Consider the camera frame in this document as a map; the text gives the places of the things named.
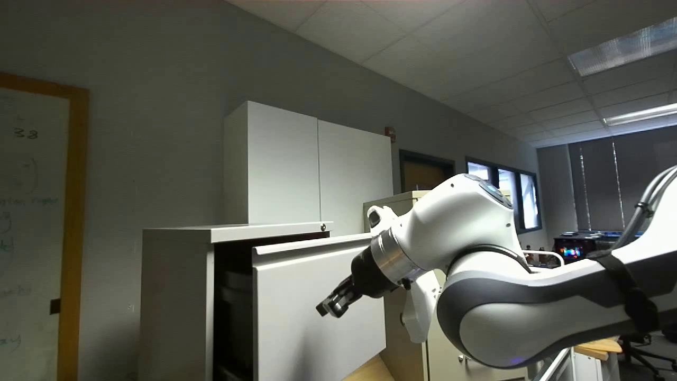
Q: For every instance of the black office chair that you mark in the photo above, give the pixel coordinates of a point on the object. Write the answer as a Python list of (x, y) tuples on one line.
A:
[(652, 356)]

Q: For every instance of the white metal frame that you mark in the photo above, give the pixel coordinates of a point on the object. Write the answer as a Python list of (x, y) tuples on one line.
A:
[(557, 367)]

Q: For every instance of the small red fire alarm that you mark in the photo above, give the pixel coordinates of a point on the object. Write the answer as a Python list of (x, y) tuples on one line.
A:
[(389, 132)]

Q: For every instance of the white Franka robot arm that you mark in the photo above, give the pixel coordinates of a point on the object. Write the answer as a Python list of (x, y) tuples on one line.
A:
[(494, 310)]

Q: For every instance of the grey window blinds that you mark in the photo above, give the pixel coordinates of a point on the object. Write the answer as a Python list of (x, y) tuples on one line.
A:
[(606, 183)]

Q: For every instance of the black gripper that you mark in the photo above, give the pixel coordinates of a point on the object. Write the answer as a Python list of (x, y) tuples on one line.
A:
[(370, 276)]

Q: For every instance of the large ceiling light panel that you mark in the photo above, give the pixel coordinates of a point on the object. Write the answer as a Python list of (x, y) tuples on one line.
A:
[(620, 45)]

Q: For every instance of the grey drawer cabinet body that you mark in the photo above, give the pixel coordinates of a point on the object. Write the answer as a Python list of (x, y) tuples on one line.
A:
[(176, 303)]

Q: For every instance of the dark framed doorway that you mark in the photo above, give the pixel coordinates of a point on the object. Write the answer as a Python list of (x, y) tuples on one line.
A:
[(423, 173)]

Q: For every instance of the dark electronics box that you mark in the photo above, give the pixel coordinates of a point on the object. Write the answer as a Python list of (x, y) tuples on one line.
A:
[(581, 247)]

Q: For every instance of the light wooden board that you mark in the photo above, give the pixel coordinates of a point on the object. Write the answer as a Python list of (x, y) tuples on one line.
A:
[(370, 372)]

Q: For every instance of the white wall cabinet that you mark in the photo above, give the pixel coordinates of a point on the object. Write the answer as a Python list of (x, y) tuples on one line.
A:
[(296, 170)]

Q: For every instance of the dark framed wall window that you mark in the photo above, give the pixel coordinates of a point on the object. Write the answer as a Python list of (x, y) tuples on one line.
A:
[(530, 203)]

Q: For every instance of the wooden desk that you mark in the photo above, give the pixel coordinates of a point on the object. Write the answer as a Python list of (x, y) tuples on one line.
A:
[(598, 348)]

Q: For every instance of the narrow ceiling light strip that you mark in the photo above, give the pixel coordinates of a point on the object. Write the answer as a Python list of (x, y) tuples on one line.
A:
[(642, 115)]

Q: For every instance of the wooden framed whiteboard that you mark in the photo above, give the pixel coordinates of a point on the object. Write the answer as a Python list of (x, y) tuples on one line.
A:
[(34, 225)]

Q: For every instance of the grey cabinet drawer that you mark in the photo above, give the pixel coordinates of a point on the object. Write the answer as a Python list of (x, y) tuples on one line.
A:
[(309, 319)]

